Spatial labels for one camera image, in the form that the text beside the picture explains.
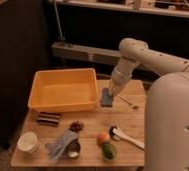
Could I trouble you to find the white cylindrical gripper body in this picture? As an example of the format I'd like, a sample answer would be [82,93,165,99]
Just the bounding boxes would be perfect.
[110,57,136,88]

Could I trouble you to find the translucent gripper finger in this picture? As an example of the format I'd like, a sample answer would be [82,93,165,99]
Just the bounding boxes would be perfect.
[108,82,114,96]
[113,86,124,97]

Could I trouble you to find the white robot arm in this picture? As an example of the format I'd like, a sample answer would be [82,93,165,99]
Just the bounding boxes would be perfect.
[109,38,189,171]

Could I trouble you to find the grey metal case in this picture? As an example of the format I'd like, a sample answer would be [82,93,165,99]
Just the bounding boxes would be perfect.
[52,42,121,65]

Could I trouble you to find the orange peach fruit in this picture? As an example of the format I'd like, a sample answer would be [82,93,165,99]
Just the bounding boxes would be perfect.
[97,131,110,145]

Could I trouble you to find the pine cone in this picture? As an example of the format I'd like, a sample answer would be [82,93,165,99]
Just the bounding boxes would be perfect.
[69,121,84,133]

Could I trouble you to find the yellow plastic bin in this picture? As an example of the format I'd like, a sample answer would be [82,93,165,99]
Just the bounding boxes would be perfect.
[28,68,99,113]

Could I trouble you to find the green round fruit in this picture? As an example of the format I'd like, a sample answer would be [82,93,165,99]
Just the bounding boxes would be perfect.
[101,142,117,161]

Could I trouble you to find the metal pole stand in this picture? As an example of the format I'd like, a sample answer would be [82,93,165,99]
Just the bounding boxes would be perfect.
[53,0,65,42]

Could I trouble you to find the dark striped block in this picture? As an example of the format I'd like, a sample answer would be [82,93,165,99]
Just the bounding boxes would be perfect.
[37,113,60,127]

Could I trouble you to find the small metal cup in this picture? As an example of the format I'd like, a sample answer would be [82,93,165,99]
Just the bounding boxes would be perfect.
[67,141,81,158]

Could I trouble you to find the grey blue cloth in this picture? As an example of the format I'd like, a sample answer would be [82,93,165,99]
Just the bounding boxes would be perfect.
[45,130,78,163]

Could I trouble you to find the wooden shelf with items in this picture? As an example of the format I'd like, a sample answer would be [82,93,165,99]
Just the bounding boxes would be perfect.
[47,0,189,18]

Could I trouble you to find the white paper cup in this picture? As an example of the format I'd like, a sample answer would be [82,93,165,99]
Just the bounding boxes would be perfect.
[17,132,39,154]

